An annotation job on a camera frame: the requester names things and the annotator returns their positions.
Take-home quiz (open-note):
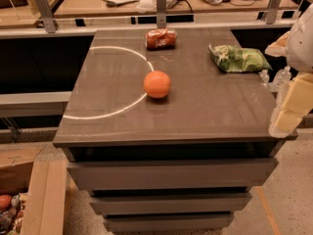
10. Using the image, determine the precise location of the grey metal bracket right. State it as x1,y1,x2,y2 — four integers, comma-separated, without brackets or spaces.
263,0,281,24

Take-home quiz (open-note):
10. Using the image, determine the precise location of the grey metal bracket left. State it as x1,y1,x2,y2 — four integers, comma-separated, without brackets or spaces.
35,0,57,33

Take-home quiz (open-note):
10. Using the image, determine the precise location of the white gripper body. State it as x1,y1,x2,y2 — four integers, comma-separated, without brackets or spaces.
287,4,313,72

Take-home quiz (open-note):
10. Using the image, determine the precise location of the green chip bag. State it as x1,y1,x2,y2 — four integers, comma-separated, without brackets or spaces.
208,45,271,73

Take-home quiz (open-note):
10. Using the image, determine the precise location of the grey drawer cabinet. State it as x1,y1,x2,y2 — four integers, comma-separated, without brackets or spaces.
54,28,282,232

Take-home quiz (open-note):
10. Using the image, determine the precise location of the red coke can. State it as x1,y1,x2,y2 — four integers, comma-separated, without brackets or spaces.
145,28,177,50

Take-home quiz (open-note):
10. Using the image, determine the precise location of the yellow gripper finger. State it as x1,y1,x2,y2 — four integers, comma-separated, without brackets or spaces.
274,72,313,133

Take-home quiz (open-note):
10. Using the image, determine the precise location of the cardboard box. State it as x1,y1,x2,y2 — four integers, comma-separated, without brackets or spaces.
0,148,67,235

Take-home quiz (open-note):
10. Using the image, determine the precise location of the grey metal bracket middle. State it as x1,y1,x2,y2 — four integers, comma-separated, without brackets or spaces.
156,0,166,28

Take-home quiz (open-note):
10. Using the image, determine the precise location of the clear plastic bottle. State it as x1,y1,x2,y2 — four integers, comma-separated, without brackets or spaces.
258,66,291,92

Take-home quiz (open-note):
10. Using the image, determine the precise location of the grey metal bracket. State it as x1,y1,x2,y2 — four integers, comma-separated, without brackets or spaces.
35,0,57,33
263,0,281,24
156,0,166,28

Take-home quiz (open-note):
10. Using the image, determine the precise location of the orange fruit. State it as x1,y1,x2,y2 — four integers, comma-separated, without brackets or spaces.
143,70,171,98

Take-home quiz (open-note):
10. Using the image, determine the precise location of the white face mask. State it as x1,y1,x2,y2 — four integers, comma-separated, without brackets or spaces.
134,0,156,13

